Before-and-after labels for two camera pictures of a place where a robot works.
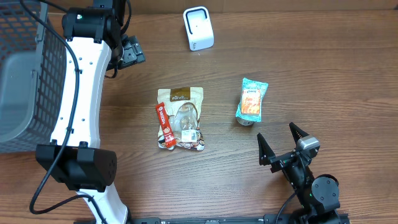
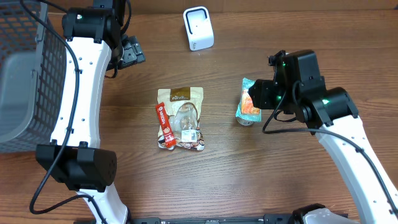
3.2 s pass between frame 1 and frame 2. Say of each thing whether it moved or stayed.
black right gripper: moved
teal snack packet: stayed
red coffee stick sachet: stayed
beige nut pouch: stayed
